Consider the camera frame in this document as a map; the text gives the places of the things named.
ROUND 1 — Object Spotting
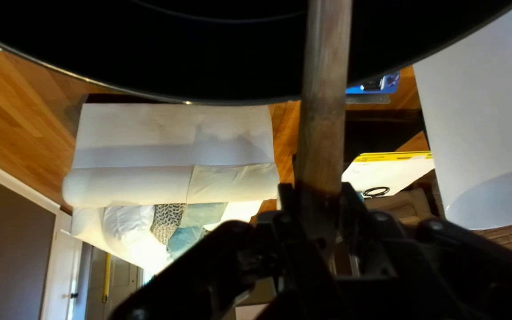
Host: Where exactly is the white yellow-edged packet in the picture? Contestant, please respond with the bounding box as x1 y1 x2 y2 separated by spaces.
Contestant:
339 149 435 197

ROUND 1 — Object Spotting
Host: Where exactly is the white wrapped bundle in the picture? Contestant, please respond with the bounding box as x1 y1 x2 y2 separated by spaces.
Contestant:
60 101 283 275

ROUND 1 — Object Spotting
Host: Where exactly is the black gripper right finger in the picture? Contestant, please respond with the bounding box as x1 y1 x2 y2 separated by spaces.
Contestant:
325 179 512 320

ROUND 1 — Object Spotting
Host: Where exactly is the black plastic bucket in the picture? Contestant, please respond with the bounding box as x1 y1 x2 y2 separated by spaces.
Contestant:
0 0 512 108

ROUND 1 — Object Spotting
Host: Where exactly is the white translucent bin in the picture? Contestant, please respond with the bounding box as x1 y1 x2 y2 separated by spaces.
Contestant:
411 0 512 232

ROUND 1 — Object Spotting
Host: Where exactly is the small blue box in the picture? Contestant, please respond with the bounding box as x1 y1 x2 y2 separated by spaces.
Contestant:
345 70 403 97

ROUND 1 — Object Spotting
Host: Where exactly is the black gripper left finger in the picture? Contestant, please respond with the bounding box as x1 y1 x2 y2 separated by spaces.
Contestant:
107 181 331 320

